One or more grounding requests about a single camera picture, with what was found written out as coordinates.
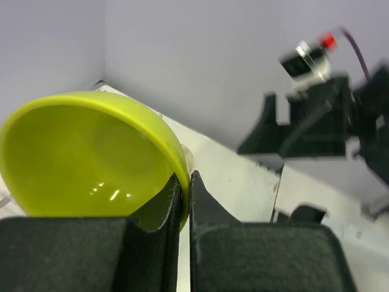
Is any lime green bowl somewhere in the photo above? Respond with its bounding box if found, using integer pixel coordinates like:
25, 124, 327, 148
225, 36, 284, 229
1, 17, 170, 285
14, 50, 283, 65
1, 91, 190, 225

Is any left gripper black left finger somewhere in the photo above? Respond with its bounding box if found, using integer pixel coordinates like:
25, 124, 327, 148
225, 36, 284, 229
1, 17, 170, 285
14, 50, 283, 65
1, 176, 182, 291

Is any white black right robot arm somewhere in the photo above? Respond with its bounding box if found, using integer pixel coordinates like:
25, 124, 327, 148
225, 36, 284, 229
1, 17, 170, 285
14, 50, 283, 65
237, 63, 388, 193

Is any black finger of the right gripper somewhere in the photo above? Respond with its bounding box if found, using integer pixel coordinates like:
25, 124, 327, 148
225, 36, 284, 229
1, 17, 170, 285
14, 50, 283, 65
237, 93, 292, 155

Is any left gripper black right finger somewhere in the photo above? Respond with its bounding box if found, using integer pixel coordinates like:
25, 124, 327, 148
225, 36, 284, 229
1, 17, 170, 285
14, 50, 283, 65
189, 172, 357, 291

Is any white wire dish rack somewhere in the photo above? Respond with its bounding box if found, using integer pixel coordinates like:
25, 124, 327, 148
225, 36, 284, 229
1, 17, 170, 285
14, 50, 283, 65
1, 194, 16, 213

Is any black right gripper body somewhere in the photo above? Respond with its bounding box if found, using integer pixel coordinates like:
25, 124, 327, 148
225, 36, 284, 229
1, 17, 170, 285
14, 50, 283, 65
279, 75, 353, 158

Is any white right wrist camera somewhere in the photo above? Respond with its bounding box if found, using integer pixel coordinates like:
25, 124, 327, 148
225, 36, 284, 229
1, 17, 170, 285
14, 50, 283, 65
279, 41, 331, 92

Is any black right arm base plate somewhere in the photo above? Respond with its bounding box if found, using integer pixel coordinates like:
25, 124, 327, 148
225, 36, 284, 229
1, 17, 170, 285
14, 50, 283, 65
272, 205, 327, 224

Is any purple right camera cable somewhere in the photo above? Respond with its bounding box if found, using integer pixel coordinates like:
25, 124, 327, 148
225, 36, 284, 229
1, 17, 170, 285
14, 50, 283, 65
317, 27, 372, 82

